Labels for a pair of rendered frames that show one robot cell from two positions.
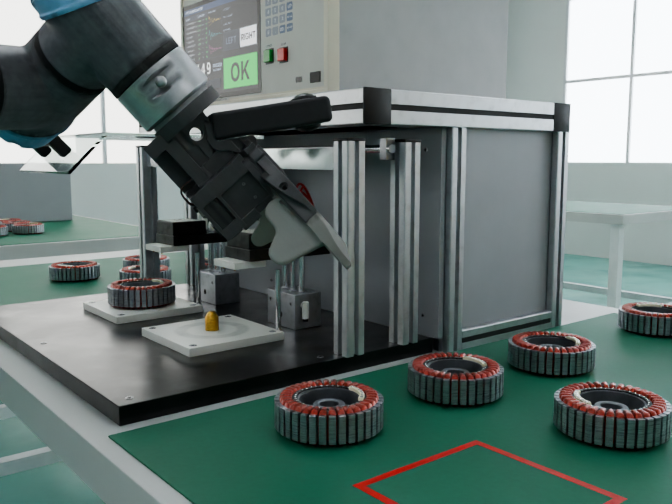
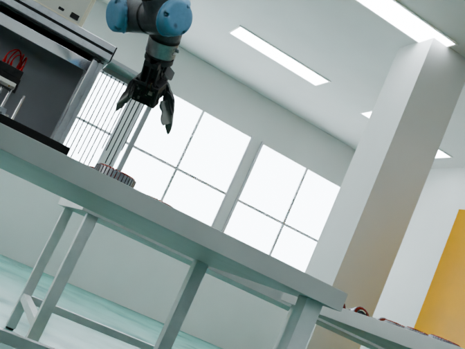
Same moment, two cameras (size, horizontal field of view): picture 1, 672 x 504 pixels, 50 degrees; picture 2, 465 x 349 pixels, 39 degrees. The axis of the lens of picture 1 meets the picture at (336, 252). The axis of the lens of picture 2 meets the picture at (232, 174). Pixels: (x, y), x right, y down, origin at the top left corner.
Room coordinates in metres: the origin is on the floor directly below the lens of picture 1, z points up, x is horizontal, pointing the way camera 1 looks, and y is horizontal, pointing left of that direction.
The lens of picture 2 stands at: (-0.10, 1.47, 0.61)
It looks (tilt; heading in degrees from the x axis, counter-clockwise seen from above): 10 degrees up; 290
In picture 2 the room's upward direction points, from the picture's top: 24 degrees clockwise
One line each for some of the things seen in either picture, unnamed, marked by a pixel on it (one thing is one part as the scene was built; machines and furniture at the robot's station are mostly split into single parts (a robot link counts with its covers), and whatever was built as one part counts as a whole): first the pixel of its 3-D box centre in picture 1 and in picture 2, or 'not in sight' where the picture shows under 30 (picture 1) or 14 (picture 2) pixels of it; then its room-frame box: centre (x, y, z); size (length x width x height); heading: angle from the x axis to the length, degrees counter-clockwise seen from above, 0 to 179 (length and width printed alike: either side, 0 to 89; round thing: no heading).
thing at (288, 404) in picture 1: (328, 410); (113, 178); (0.71, 0.01, 0.77); 0.11 x 0.11 x 0.04
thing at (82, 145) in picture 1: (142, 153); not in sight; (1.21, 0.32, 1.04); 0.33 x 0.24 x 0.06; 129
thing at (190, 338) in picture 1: (212, 333); not in sight; (1.02, 0.18, 0.78); 0.15 x 0.15 x 0.01; 39
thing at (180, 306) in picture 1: (142, 307); not in sight; (1.21, 0.33, 0.78); 0.15 x 0.15 x 0.01; 39
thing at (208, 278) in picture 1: (217, 285); not in sight; (1.30, 0.22, 0.80); 0.08 x 0.05 x 0.06; 39
